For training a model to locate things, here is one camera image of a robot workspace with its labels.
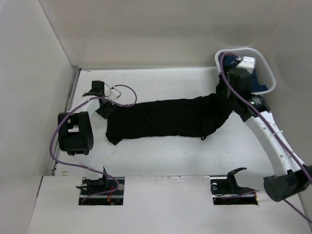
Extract black trousers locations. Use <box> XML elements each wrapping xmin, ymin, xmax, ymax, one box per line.
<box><xmin>106</xmin><ymin>79</ymin><xmax>233</xmax><ymax>145</ymax></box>

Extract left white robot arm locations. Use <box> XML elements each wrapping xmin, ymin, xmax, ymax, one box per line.
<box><xmin>58</xmin><ymin>80</ymin><xmax>121</xmax><ymax>195</ymax></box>

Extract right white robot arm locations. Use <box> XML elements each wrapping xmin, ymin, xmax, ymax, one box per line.
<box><xmin>220</xmin><ymin>68</ymin><xmax>312</xmax><ymax>202</ymax></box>

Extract blue folded trousers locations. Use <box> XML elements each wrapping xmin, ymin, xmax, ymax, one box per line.
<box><xmin>222</xmin><ymin>54</ymin><xmax>268</xmax><ymax>93</ymax></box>

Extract white plastic basket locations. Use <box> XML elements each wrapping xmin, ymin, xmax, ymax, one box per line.
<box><xmin>214</xmin><ymin>48</ymin><xmax>276</xmax><ymax>96</ymax></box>

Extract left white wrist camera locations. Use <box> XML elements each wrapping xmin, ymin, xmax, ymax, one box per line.
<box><xmin>107</xmin><ymin>86</ymin><xmax>122</xmax><ymax>101</ymax></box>

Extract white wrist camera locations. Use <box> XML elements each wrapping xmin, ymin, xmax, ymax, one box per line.
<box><xmin>236</xmin><ymin>56</ymin><xmax>256</xmax><ymax>74</ymax></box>
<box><xmin>107</xmin><ymin>86</ymin><xmax>122</xmax><ymax>101</ymax></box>

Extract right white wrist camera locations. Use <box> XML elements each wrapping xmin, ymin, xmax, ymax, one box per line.
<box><xmin>236</xmin><ymin>56</ymin><xmax>256</xmax><ymax>74</ymax></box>

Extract aluminium table edge rail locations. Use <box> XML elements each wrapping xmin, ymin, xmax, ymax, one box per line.
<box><xmin>48</xmin><ymin>65</ymin><xmax>81</xmax><ymax>176</ymax></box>

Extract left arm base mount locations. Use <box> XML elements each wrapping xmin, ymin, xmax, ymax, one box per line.
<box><xmin>76</xmin><ymin>175</ymin><xmax>125</xmax><ymax>206</ymax></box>

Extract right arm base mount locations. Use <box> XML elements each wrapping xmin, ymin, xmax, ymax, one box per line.
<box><xmin>210</xmin><ymin>167</ymin><xmax>258</xmax><ymax>205</ymax></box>

